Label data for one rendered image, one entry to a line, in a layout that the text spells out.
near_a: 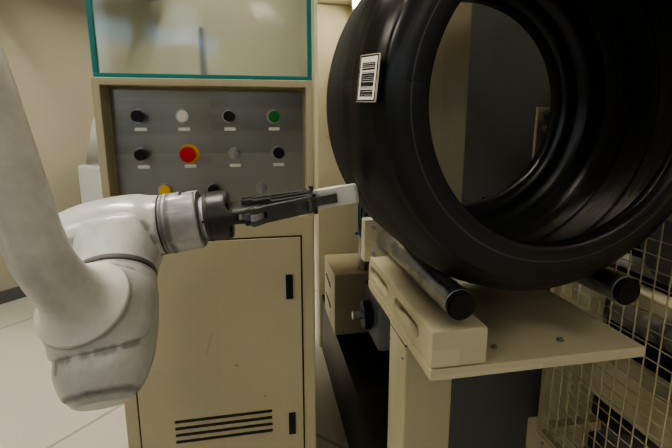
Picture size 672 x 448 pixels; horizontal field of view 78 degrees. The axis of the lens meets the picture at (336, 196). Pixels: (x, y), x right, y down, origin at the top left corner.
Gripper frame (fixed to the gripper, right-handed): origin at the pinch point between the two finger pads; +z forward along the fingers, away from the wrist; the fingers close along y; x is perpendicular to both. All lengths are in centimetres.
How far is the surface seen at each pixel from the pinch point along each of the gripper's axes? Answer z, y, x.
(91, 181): -119, 221, 9
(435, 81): 29.2, 24.7, -16.7
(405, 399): 15, 26, 59
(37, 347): -141, 161, 85
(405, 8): 9.9, -11.8, -24.2
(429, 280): 12.5, -4.4, 15.2
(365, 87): 4.0, -10.5, -15.5
